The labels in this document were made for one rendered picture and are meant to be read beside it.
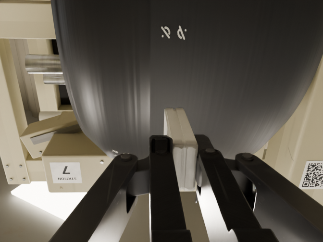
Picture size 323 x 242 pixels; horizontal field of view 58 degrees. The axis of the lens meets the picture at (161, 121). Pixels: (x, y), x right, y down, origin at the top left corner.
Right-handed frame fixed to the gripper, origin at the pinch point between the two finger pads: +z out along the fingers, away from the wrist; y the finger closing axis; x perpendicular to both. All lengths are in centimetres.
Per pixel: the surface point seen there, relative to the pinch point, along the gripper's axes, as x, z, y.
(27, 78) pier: -94, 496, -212
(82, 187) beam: -44, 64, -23
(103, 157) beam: -32, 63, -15
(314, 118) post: -9.2, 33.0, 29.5
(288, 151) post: -18.0, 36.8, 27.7
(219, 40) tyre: 6.1, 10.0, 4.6
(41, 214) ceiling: -205, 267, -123
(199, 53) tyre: 4.9, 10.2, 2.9
